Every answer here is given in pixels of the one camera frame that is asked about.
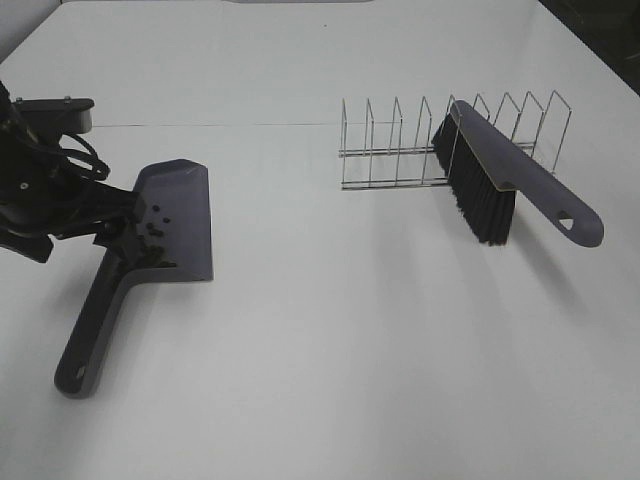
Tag grey plastic dustpan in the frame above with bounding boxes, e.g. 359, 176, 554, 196
54, 159, 213, 399

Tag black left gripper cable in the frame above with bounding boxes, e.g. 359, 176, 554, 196
29, 132, 111, 184

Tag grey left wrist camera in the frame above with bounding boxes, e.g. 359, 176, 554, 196
13, 97, 95, 134

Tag chrome wire dish rack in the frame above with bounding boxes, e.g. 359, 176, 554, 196
338, 90, 573, 191

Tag pile of coffee beans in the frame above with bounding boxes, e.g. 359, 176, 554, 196
135, 203, 177, 268

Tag grey hand brush black bristles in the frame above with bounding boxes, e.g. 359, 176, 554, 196
432, 100, 604, 248

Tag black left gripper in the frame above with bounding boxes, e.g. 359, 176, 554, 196
1, 87, 146, 263

